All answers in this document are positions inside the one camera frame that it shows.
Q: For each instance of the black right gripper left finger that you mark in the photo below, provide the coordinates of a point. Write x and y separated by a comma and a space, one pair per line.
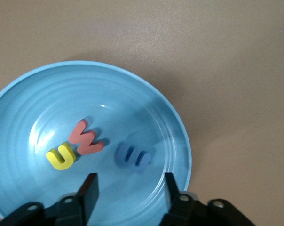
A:
88, 200

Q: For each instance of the blue round plate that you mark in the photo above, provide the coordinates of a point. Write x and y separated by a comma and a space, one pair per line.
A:
50, 94

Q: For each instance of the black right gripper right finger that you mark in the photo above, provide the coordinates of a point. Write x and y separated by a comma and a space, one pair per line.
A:
173, 202

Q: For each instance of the blue foam letter m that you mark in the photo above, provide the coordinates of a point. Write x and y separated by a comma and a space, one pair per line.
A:
123, 157

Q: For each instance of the brown table mat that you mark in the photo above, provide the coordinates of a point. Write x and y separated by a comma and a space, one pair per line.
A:
203, 47

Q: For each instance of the red foam letter w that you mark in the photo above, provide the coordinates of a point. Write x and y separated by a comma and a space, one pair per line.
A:
85, 146

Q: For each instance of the yellow foam letter u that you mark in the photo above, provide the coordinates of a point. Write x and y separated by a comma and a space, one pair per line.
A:
59, 163

